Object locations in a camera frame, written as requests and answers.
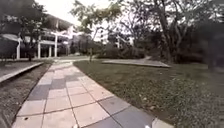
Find dark bushes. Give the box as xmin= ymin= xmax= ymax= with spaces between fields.
xmin=96 ymin=43 xmax=148 ymax=60

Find flat concrete slab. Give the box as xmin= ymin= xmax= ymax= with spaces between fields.
xmin=101 ymin=57 xmax=172 ymax=69

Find grass with fallen leaves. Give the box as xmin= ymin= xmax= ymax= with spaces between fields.
xmin=73 ymin=59 xmax=224 ymax=128

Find thin tree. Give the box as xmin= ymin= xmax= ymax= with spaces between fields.
xmin=69 ymin=0 xmax=123 ymax=63

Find pink and grey slab path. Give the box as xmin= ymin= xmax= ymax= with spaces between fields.
xmin=11 ymin=59 xmax=175 ymax=128

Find white building with columns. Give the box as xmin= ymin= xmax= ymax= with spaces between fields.
xmin=0 ymin=13 xmax=80 ymax=61

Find group of trees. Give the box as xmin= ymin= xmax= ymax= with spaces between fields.
xmin=119 ymin=0 xmax=224 ymax=71

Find dark leafy tree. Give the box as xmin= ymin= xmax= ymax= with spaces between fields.
xmin=0 ymin=0 xmax=51 ymax=63

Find pale concrete side path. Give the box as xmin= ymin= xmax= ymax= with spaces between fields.
xmin=0 ymin=61 xmax=45 ymax=84

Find dark grass strip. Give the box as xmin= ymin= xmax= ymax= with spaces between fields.
xmin=0 ymin=62 xmax=53 ymax=128

